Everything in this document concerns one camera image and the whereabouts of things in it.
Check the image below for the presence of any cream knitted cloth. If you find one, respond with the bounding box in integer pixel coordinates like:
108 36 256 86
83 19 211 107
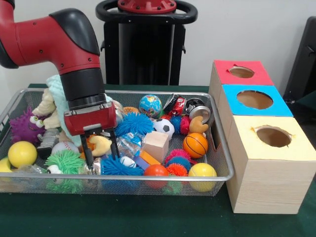
33 88 57 130

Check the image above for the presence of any dark green table cloth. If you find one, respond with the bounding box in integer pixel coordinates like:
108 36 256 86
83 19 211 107
0 83 316 237

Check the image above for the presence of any mint green cloth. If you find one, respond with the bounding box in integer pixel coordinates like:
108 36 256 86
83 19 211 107
47 74 115 147

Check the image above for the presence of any shallow clear mesh bin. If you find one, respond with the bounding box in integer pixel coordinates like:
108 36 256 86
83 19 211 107
0 88 236 197

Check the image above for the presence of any small soccer ball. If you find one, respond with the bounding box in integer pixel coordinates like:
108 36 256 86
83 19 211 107
153 118 175 137

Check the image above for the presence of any small basketball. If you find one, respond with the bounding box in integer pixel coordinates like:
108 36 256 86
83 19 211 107
183 132 209 159

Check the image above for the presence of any globe print ball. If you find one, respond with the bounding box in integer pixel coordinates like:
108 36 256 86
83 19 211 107
139 95 162 118

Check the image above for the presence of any orange ball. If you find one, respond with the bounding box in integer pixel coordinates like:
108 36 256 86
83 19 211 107
143 164 168 188

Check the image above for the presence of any purple spiky toy with eyes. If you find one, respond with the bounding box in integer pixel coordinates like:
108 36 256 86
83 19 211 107
10 110 47 145

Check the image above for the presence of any yellow ball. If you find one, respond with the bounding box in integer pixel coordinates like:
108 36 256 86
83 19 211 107
8 141 38 168
188 163 218 193

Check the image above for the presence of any blue spiky rubber ball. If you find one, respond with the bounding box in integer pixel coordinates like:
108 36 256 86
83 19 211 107
117 113 154 139

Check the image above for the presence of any wooden box with three holes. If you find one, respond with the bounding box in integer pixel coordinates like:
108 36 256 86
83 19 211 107
209 60 316 215

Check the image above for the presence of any green fuzzy toy with eyes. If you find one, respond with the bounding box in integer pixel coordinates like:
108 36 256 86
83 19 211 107
44 151 87 194

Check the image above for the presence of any small baseball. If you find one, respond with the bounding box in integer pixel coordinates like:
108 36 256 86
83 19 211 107
52 141 79 156

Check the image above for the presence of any plain wooden block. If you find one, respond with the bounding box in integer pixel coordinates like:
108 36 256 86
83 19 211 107
141 131 169 164

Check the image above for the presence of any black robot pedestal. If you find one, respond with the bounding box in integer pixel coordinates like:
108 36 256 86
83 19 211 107
96 0 198 85

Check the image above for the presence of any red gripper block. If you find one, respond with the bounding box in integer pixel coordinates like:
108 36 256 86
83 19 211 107
64 103 119 171

